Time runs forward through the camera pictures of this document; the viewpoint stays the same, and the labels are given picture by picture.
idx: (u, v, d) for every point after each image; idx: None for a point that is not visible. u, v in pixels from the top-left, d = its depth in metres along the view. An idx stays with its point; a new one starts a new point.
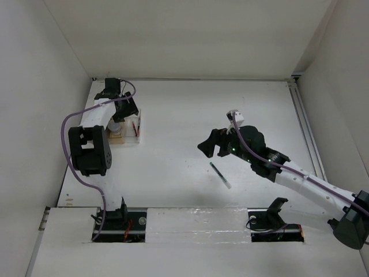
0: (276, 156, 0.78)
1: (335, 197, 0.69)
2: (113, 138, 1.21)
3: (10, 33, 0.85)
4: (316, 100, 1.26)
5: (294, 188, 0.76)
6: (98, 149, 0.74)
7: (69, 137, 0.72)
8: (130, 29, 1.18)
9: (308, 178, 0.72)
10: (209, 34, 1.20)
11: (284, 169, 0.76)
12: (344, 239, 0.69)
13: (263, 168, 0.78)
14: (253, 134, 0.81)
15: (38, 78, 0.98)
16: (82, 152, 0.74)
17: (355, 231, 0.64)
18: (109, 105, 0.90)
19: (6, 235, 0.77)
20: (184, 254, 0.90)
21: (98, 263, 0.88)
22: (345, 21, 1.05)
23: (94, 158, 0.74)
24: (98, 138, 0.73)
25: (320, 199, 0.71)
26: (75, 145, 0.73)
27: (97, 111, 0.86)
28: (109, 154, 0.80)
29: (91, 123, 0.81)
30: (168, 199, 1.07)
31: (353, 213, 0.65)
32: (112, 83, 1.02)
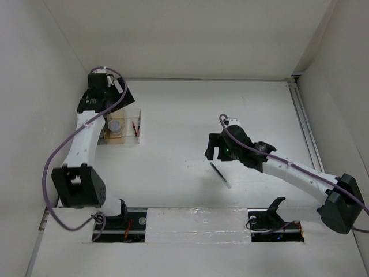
0: (263, 146, 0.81)
1: (318, 181, 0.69)
2: (113, 138, 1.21)
3: (10, 31, 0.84)
4: (316, 100, 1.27)
5: (282, 176, 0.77)
6: (87, 188, 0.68)
7: (53, 181, 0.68)
8: (131, 28, 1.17)
9: (292, 165, 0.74)
10: (209, 34, 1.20)
11: (270, 158, 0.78)
12: (331, 223, 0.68)
13: (251, 160, 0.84)
14: (235, 128, 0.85)
15: (38, 77, 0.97)
16: (70, 194, 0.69)
17: (339, 213, 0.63)
18: (96, 123, 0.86)
19: (6, 235, 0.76)
20: (184, 254, 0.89)
21: (98, 263, 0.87)
22: (345, 21, 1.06)
23: (86, 197, 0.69)
24: (86, 177, 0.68)
25: (305, 184, 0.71)
26: (63, 189, 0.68)
27: (82, 137, 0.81)
28: (101, 188, 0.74)
29: (78, 158, 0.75)
30: (168, 199, 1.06)
31: (335, 195, 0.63)
32: (96, 82, 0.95)
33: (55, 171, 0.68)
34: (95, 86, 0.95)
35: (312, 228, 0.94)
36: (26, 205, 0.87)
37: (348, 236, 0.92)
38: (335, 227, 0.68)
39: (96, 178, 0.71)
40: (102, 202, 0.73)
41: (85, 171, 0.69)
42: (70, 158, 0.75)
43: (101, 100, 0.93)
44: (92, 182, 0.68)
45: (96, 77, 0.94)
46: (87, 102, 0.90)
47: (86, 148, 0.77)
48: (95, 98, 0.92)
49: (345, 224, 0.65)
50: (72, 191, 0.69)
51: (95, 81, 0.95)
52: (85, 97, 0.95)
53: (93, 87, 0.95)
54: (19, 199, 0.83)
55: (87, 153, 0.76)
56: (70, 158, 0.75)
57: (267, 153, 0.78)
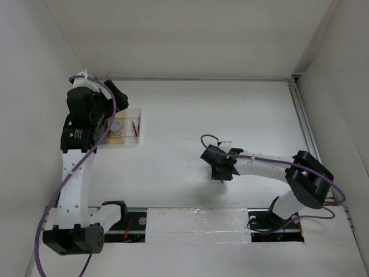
0: (233, 152, 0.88)
1: (278, 165, 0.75)
2: (113, 138, 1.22)
3: (9, 32, 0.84)
4: (316, 100, 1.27)
5: (252, 171, 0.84)
6: (83, 246, 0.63)
7: (46, 243, 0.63)
8: (131, 29, 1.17)
9: (256, 158, 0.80)
10: (209, 34, 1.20)
11: (239, 158, 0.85)
12: (306, 200, 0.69)
13: (227, 167, 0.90)
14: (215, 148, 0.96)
15: (37, 77, 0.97)
16: (66, 248, 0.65)
17: (301, 186, 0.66)
18: (85, 165, 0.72)
19: (6, 235, 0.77)
20: (184, 254, 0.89)
21: (98, 263, 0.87)
22: (345, 22, 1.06)
23: (83, 249, 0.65)
24: (81, 239, 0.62)
25: (269, 171, 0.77)
26: (59, 248, 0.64)
27: (71, 187, 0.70)
28: (100, 234, 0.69)
29: (68, 214, 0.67)
30: (168, 199, 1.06)
31: (295, 172, 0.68)
32: (78, 103, 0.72)
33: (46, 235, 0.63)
34: (77, 110, 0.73)
35: (313, 229, 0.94)
36: (27, 204, 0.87)
37: (348, 236, 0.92)
38: (311, 204, 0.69)
39: (91, 232, 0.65)
40: (101, 248, 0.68)
41: (78, 234, 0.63)
42: (61, 217, 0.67)
43: (87, 132, 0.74)
44: (87, 243, 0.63)
45: (77, 100, 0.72)
46: (70, 135, 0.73)
47: (76, 203, 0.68)
48: (81, 130, 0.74)
49: (316, 198, 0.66)
50: (67, 244, 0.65)
51: (76, 104, 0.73)
52: (68, 126, 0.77)
53: (75, 111, 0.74)
54: (20, 199, 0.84)
55: (78, 209, 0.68)
56: (60, 217, 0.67)
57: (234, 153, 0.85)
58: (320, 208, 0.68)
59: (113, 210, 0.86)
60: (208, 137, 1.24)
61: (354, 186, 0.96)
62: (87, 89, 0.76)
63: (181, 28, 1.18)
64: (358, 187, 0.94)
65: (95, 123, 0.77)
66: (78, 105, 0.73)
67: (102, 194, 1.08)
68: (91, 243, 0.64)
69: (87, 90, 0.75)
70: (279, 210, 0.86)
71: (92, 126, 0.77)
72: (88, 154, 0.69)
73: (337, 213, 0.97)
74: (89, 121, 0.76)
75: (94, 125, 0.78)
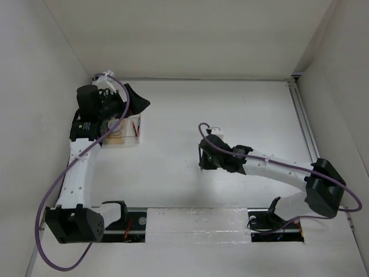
0: (241, 150, 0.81)
1: (296, 171, 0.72)
2: (113, 138, 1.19)
3: (9, 33, 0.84)
4: (316, 100, 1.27)
5: (263, 173, 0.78)
6: (83, 228, 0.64)
7: (47, 222, 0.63)
8: (131, 29, 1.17)
9: (269, 161, 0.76)
10: (209, 34, 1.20)
11: (248, 158, 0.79)
12: (320, 209, 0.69)
13: (233, 165, 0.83)
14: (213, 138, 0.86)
15: (37, 78, 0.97)
16: (67, 233, 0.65)
17: (322, 197, 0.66)
18: (91, 153, 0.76)
19: (6, 235, 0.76)
20: (184, 254, 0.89)
21: (98, 264, 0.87)
22: (345, 22, 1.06)
23: (83, 235, 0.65)
24: (82, 220, 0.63)
25: (285, 177, 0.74)
26: (59, 231, 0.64)
27: (76, 172, 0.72)
28: (100, 222, 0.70)
29: (71, 197, 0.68)
30: (168, 199, 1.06)
31: (315, 182, 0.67)
32: (86, 99, 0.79)
33: (48, 214, 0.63)
34: (86, 107, 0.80)
35: (313, 229, 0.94)
36: (27, 204, 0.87)
37: (348, 236, 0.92)
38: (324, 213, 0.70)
39: (92, 217, 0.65)
40: (100, 236, 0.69)
41: (79, 214, 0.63)
42: (64, 198, 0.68)
43: (94, 125, 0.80)
44: (88, 225, 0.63)
45: (86, 96, 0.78)
46: (80, 127, 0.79)
47: (81, 186, 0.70)
48: (90, 123, 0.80)
49: (332, 209, 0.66)
50: (68, 229, 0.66)
51: (85, 101, 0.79)
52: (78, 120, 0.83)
53: (84, 108, 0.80)
54: (20, 199, 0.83)
55: (82, 191, 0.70)
56: (63, 198, 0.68)
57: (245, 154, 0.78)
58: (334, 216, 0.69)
59: (114, 209, 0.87)
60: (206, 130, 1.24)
61: (354, 186, 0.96)
62: (95, 88, 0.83)
63: (181, 28, 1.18)
64: (358, 187, 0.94)
65: (102, 119, 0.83)
66: (87, 103, 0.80)
67: (102, 194, 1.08)
68: (91, 227, 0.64)
69: (95, 89, 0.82)
70: (279, 210, 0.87)
71: (99, 120, 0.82)
72: (95, 142, 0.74)
73: (336, 213, 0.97)
74: (97, 116, 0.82)
75: (102, 120, 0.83)
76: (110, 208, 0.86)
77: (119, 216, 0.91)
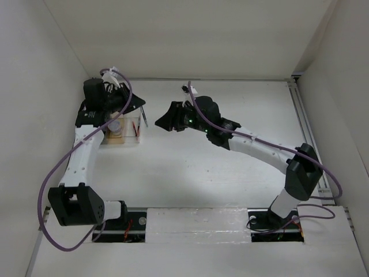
0: (229, 124, 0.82)
1: (280, 153, 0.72)
2: (113, 138, 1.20)
3: (10, 33, 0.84)
4: (316, 100, 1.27)
5: (247, 152, 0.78)
6: (85, 207, 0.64)
7: (50, 198, 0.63)
8: (131, 29, 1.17)
9: (256, 139, 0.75)
10: (209, 34, 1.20)
11: (235, 135, 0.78)
12: (294, 192, 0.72)
13: (218, 138, 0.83)
14: (208, 104, 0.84)
15: (38, 78, 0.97)
16: (68, 213, 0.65)
17: (300, 180, 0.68)
18: (94, 139, 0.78)
19: (6, 235, 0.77)
20: (183, 254, 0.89)
21: (98, 264, 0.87)
22: (345, 22, 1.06)
23: (83, 217, 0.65)
24: (84, 199, 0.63)
25: (268, 157, 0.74)
26: (60, 209, 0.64)
27: (81, 154, 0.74)
28: (100, 206, 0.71)
29: (74, 176, 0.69)
30: (167, 198, 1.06)
31: (296, 164, 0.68)
32: (91, 89, 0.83)
33: (51, 192, 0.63)
34: (91, 98, 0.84)
35: (313, 229, 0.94)
36: (26, 203, 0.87)
37: (348, 236, 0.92)
38: (297, 195, 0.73)
39: (93, 198, 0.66)
40: (100, 219, 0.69)
41: (82, 193, 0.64)
42: (67, 177, 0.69)
43: (100, 115, 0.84)
44: (89, 205, 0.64)
45: (91, 87, 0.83)
46: (85, 115, 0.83)
47: (83, 166, 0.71)
48: (94, 112, 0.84)
49: (305, 190, 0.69)
50: (70, 210, 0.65)
51: (90, 91, 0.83)
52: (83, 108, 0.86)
53: (89, 97, 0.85)
54: (20, 199, 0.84)
55: (85, 172, 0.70)
56: (66, 176, 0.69)
57: (232, 130, 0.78)
58: (305, 200, 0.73)
59: (115, 206, 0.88)
60: None
61: (354, 186, 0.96)
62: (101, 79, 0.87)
63: (181, 28, 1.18)
64: (358, 187, 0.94)
65: (106, 109, 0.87)
66: (93, 93, 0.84)
67: (102, 193, 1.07)
68: (93, 209, 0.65)
69: (100, 80, 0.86)
70: (278, 209, 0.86)
71: (103, 111, 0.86)
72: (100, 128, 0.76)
73: (336, 213, 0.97)
74: (102, 106, 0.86)
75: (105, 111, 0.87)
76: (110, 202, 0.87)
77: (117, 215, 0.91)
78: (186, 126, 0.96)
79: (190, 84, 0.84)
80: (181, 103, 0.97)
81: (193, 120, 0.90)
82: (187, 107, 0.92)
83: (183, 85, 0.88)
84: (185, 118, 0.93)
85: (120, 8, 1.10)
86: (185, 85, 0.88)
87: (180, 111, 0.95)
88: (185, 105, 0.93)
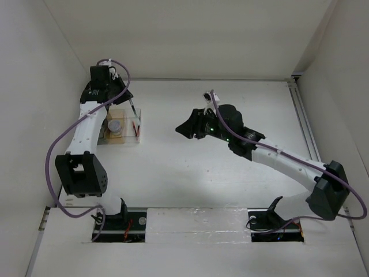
0: (252, 134, 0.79)
1: (307, 169, 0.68)
2: (113, 138, 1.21)
3: (10, 33, 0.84)
4: (316, 100, 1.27)
5: (270, 164, 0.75)
6: (90, 174, 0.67)
7: (57, 165, 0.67)
8: (131, 28, 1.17)
9: (281, 153, 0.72)
10: (209, 33, 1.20)
11: (259, 146, 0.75)
12: (318, 209, 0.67)
13: (240, 148, 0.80)
14: (232, 112, 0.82)
15: (37, 78, 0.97)
16: (74, 181, 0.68)
17: (327, 199, 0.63)
18: (98, 114, 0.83)
19: (6, 235, 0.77)
20: (183, 254, 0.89)
21: (97, 264, 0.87)
22: (345, 22, 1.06)
23: (89, 184, 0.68)
24: (89, 166, 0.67)
25: (293, 172, 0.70)
26: (66, 176, 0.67)
27: (85, 127, 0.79)
28: (104, 176, 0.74)
29: (80, 145, 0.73)
30: (167, 198, 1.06)
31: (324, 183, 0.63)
32: (98, 71, 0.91)
33: (57, 158, 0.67)
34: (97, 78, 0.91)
35: (313, 229, 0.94)
36: (26, 204, 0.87)
37: (348, 236, 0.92)
38: (321, 214, 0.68)
39: (97, 166, 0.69)
40: (104, 189, 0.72)
41: (86, 159, 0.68)
42: (73, 146, 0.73)
43: (102, 93, 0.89)
44: (94, 171, 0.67)
45: (98, 68, 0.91)
46: (89, 93, 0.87)
47: (88, 137, 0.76)
48: (98, 90, 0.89)
49: (331, 210, 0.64)
50: (75, 178, 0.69)
51: (97, 72, 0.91)
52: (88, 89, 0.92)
53: (95, 78, 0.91)
54: (20, 199, 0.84)
55: (90, 142, 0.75)
56: (72, 145, 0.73)
57: (256, 141, 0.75)
58: (330, 219, 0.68)
59: (113, 204, 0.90)
60: (176, 112, 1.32)
61: (354, 186, 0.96)
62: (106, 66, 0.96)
63: (180, 28, 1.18)
64: (358, 187, 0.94)
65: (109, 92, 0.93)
66: (98, 74, 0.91)
67: None
68: (97, 176, 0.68)
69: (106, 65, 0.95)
70: (282, 211, 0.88)
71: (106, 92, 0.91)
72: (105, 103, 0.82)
73: None
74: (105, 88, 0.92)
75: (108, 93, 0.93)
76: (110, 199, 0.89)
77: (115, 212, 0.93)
78: (206, 133, 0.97)
79: (214, 94, 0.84)
80: (202, 111, 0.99)
81: (214, 128, 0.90)
82: (210, 114, 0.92)
83: (204, 93, 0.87)
84: (206, 125, 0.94)
85: (120, 8, 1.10)
86: (207, 93, 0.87)
87: (201, 118, 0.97)
88: (207, 112, 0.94)
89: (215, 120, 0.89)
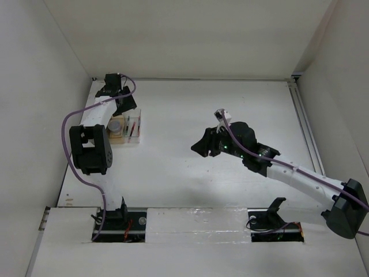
0: (267, 150, 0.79)
1: (324, 187, 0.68)
2: (113, 138, 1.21)
3: (10, 33, 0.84)
4: (316, 100, 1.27)
5: (285, 181, 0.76)
6: (99, 146, 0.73)
7: (70, 134, 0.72)
8: (131, 29, 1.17)
9: (297, 170, 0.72)
10: (209, 33, 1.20)
11: (274, 163, 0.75)
12: (337, 228, 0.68)
13: (254, 164, 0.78)
14: (244, 129, 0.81)
15: (37, 78, 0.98)
16: (83, 152, 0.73)
17: (345, 217, 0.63)
18: (111, 103, 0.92)
19: (7, 235, 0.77)
20: (183, 255, 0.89)
21: (97, 264, 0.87)
22: (345, 21, 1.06)
23: (95, 157, 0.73)
24: (99, 137, 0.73)
25: (310, 190, 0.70)
26: (77, 145, 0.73)
27: (98, 109, 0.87)
28: (110, 153, 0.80)
29: (92, 122, 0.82)
30: (168, 198, 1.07)
31: (343, 202, 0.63)
32: (112, 78, 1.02)
33: (72, 128, 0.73)
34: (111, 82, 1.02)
35: (313, 229, 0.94)
36: (26, 204, 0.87)
37: None
38: (339, 231, 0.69)
39: (106, 141, 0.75)
40: (109, 164, 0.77)
41: (97, 131, 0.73)
42: (86, 122, 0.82)
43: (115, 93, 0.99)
44: (102, 143, 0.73)
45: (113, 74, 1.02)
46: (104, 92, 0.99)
47: (100, 116, 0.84)
48: (111, 90, 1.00)
49: (350, 228, 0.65)
50: (84, 150, 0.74)
51: (111, 78, 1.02)
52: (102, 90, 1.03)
53: (109, 82, 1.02)
54: (20, 199, 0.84)
55: (101, 120, 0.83)
56: (86, 120, 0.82)
57: (271, 158, 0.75)
58: (350, 238, 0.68)
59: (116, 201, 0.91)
60: (176, 112, 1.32)
61: None
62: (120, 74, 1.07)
63: (180, 28, 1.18)
64: None
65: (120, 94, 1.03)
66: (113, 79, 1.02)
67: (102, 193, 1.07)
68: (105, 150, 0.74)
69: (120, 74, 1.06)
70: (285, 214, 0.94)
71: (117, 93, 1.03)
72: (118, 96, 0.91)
73: None
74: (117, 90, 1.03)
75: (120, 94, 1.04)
76: (113, 190, 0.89)
77: (115, 209, 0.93)
78: (221, 150, 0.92)
79: (223, 111, 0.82)
80: (215, 129, 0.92)
81: (228, 146, 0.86)
82: (221, 131, 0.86)
83: (215, 112, 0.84)
84: (220, 143, 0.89)
85: (120, 8, 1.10)
86: (217, 111, 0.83)
87: (215, 137, 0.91)
88: (219, 130, 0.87)
89: (228, 137, 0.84)
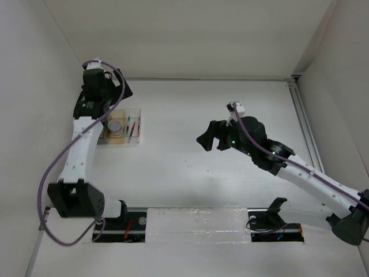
0: (279, 148, 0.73)
1: (342, 196, 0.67)
2: (113, 138, 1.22)
3: (10, 33, 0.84)
4: (316, 100, 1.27)
5: (297, 183, 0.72)
6: (85, 203, 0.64)
7: (48, 194, 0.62)
8: (131, 28, 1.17)
9: (314, 175, 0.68)
10: (209, 33, 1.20)
11: (289, 164, 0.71)
12: (343, 236, 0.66)
13: (266, 162, 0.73)
14: (256, 124, 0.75)
15: (37, 78, 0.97)
16: (68, 208, 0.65)
17: (359, 231, 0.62)
18: (92, 131, 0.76)
19: (6, 234, 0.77)
20: (183, 255, 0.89)
21: (97, 264, 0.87)
22: (345, 22, 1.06)
23: (84, 212, 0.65)
24: (83, 195, 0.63)
25: (325, 197, 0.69)
26: (60, 206, 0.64)
27: (80, 148, 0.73)
28: (101, 201, 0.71)
29: (73, 171, 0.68)
30: (168, 199, 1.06)
31: (360, 213, 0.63)
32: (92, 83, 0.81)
33: (51, 185, 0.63)
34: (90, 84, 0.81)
35: (313, 229, 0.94)
36: (26, 204, 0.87)
37: None
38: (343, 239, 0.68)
39: (93, 194, 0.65)
40: (100, 214, 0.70)
41: (81, 189, 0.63)
42: (66, 172, 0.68)
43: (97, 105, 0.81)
44: (89, 201, 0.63)
45: (92, 74, 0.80)
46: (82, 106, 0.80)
47: (82, 161, 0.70)
48: (92, 102, 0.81)
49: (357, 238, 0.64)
50: (69, 205, 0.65)
51: (90, 78, 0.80)
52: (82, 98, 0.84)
53: (88, 86, 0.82)
54: (20, 199, 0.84)
55: (83, 167, 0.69)
56: (66, 170, 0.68)
57: (285, 158, 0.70)
58: (354, 245, 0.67)
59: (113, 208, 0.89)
60: (176, 112, 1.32)
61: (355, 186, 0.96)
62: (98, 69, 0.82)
63: (180, 27, 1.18)
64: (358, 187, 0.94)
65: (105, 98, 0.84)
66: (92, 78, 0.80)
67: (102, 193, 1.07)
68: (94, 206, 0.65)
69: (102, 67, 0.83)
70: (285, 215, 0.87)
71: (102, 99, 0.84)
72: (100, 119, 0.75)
73: None
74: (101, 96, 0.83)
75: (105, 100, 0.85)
76: (109, 207, 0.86)
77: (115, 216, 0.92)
78: (229, 146, 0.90)
79: (236, 104, 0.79)
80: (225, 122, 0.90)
81: (236, 141, 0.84)
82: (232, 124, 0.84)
83: (228, 104, 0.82)
84: (229, 137, 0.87)
85: (120, 8, 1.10)
86: (230, 103, 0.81)
87: (225, 130, 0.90)
88: (230, 123, 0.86)
89: (236, 131, 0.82)
